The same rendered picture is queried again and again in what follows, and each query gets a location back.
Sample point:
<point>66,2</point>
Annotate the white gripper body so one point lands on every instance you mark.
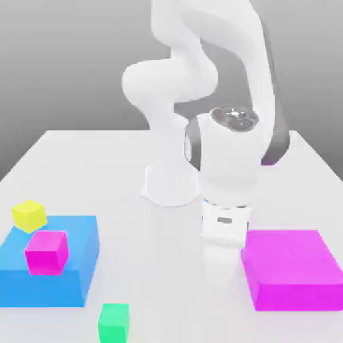
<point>222,261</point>

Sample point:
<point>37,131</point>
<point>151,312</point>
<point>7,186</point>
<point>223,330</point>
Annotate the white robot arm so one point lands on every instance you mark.
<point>225,150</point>

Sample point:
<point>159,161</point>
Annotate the small green cube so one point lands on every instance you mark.
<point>112,323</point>

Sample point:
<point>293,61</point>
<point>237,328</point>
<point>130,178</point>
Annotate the small magenta cube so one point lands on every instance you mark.
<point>45,254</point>

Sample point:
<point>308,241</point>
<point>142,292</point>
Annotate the small yellow cube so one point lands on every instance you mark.
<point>28,215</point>

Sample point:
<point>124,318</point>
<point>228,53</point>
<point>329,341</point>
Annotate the large magenta box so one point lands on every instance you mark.
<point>292,262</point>

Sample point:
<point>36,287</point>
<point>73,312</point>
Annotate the large blue box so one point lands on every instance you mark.
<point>40,290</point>

